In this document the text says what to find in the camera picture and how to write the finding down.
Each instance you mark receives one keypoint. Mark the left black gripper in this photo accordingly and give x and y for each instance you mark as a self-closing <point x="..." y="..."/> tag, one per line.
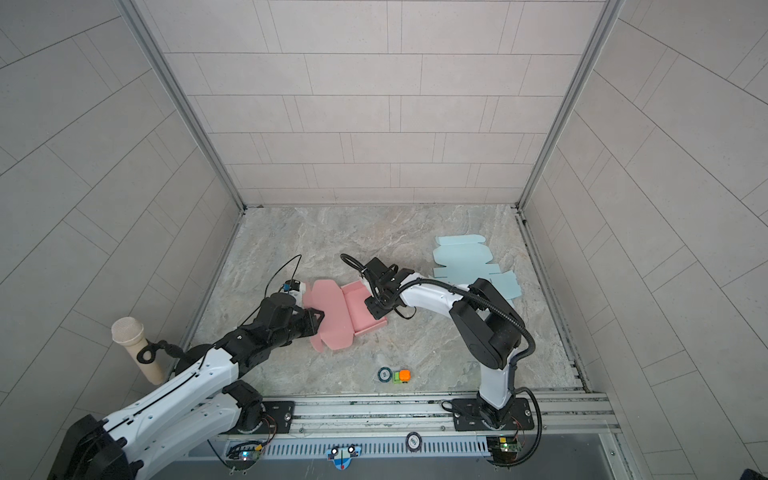
<point x="312" y="324"/>

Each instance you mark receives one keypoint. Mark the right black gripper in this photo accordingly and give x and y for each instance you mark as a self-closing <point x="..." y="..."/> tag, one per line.
<point x="369" y="301"/>

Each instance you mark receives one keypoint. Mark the pink paper box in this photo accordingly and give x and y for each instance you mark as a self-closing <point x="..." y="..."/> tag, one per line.
<point x="346" y="315"/>

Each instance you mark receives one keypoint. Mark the light blue paper box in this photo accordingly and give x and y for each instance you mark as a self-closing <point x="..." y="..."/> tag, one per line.
<point x="464" y="258"/>

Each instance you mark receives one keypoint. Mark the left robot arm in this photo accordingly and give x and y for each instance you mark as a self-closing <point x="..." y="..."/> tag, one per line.
<point x="207" y="399"/>

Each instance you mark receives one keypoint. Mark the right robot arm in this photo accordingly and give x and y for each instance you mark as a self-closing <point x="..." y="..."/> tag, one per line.
<point x="492" y="330"/>

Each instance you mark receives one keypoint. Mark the orange green small toy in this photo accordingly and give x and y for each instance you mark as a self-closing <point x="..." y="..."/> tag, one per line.
<point x="402" y="376"/>

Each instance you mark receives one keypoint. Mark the black round stand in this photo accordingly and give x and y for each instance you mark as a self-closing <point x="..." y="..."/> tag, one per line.
<point x="185" y="358"/>

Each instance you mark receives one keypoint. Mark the blue red sticker tag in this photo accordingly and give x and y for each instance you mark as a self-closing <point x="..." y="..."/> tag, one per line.
<point x="341" y="456"/>

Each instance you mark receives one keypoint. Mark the left green circuit board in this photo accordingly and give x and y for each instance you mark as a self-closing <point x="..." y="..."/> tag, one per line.
<point x="245" y="454"/>

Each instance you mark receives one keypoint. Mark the green circuit board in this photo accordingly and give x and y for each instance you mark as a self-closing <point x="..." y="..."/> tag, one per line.
<point x="504" y="451"/>
<point x="245" y="454"/>

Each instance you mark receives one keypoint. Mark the right green circuit board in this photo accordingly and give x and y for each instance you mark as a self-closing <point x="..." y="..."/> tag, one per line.
<point x="504" y="451"/>

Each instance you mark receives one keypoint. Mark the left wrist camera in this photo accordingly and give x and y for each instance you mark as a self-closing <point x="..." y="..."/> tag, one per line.
<point x="293" y="285"/>

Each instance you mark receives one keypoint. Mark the aluminium rail frame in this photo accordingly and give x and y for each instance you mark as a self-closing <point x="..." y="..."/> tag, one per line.
<point x="567" y="412"/>

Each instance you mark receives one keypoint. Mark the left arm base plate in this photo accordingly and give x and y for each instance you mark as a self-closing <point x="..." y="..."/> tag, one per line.
<point x="270" y="417"/>

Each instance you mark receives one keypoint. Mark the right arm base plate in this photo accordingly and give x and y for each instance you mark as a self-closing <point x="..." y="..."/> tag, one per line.
<point x="475" y="414"/>

